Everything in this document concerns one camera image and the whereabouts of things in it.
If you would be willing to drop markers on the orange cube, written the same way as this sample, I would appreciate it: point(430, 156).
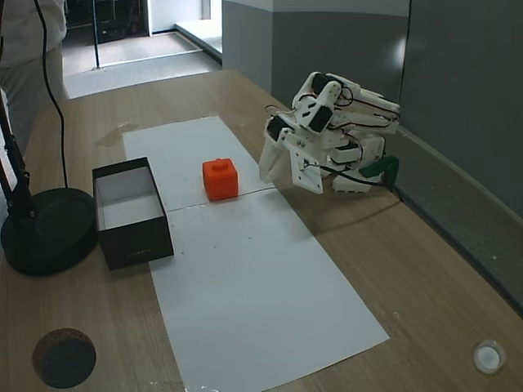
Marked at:
point(220, 179)

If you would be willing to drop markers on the dark brown open box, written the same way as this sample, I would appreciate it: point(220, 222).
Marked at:
point(137, 245)

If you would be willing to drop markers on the green table clamp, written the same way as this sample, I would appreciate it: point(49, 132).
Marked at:
point(382, 166)

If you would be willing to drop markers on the white paper sheet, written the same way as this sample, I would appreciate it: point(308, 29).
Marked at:
point(184, 147)
point(253, 286)

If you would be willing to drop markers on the black vertical pole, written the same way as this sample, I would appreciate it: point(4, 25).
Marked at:
point(97, 36)

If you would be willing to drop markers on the black lamp stand with base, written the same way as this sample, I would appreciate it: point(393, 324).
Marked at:
point(49, 232)

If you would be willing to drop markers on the small round white cap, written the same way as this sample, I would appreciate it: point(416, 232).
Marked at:
point(489, 356)

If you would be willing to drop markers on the person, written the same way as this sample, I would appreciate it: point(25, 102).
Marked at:
point(24, 36)

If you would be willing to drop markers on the round dark cork coaster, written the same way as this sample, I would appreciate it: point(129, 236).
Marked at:
point(64, 358)

